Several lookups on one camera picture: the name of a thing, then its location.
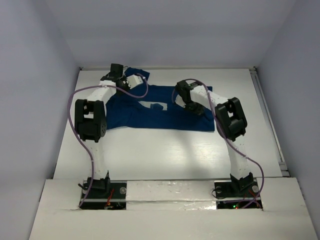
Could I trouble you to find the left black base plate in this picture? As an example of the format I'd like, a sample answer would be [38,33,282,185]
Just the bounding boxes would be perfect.
[80,181,127,210]

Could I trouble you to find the blue t shirt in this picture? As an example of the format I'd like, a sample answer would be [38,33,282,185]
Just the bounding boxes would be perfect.
[104,66,216,133]

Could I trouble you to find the silver foil strip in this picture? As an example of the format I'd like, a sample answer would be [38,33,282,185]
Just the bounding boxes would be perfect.
[125,180,217,211]

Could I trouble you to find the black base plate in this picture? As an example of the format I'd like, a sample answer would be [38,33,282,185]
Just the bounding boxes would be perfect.
[211,180,263,210]
[80,181,127,210]

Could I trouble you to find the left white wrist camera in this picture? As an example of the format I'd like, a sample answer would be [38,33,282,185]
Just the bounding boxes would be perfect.
[126,74,146,90]

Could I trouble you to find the aluminium side rail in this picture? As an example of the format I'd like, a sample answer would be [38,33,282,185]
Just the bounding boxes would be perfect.
[248,66,291,178]

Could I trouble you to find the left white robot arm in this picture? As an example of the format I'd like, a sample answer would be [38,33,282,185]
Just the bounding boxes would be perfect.
[74,63,129,198]

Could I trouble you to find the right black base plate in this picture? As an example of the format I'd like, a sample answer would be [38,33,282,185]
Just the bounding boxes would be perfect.
[211,180,263,210]

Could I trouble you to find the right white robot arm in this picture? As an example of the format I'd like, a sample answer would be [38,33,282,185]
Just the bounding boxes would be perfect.
[174,80,254,199]

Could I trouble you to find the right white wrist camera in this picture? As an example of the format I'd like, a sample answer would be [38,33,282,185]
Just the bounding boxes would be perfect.
[174,95,186,108]

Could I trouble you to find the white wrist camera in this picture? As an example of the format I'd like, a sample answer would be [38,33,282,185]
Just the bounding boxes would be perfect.
[174,95,186,108]
[126,74,146,90]

